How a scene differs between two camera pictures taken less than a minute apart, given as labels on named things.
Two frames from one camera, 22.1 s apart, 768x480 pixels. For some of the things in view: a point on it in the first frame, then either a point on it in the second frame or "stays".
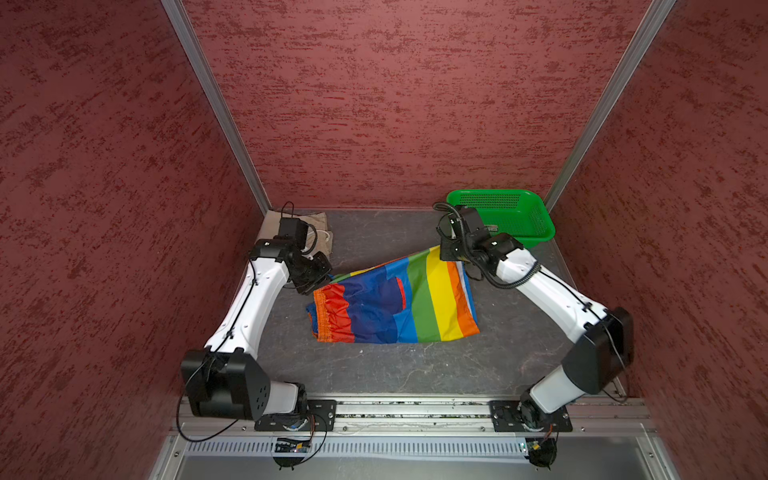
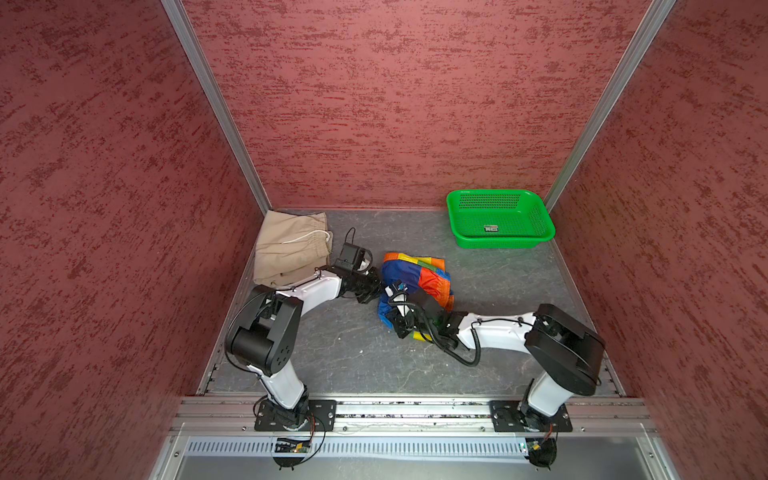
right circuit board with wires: (542, 451) stays
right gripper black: (447, 253) to (399, 327)
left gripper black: (323, 270) to (375, 289)
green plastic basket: (517, 213) stays
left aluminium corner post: (220, 97) stays
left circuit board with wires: (291, 445) stays
